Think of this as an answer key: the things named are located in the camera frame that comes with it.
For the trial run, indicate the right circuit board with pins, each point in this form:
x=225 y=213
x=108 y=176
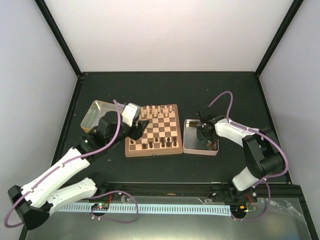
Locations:
x=236 y=209

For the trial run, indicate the circuit board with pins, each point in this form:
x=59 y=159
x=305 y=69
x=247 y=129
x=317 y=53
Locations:
x=100 y=207
x=236 y=209

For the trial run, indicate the pink metal tin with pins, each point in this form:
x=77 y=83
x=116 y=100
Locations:
x=191 y=145

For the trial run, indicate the dark chess pieces pile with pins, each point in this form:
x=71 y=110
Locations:
x=213 y=145

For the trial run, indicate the white slotted cable duct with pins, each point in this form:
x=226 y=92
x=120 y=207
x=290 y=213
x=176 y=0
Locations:
x=141 y=208

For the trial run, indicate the black frame post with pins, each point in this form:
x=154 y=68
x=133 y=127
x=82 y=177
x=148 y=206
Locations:
x=46 y=13
x=286 y=22

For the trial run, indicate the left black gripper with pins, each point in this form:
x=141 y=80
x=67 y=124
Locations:
x=137 y=132

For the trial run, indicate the wooden chess board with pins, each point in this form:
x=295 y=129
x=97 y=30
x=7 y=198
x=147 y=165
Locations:
x=161 y=125

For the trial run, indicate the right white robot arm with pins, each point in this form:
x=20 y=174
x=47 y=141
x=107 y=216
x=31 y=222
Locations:
x=262 y=153

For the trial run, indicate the right black frame post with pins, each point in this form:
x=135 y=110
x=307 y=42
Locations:
x=286 y=22

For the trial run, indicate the gold metal tin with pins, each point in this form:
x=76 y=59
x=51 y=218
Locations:
x=98 y=110

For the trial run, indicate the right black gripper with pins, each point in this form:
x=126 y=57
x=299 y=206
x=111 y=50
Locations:
x=199 y=135

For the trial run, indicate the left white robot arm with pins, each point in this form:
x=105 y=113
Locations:
x=36 y=201

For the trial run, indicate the left circuit board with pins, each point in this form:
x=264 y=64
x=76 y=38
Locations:
x=100 y=207

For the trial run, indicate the left black frame post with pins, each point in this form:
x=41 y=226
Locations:
x=46 y=13

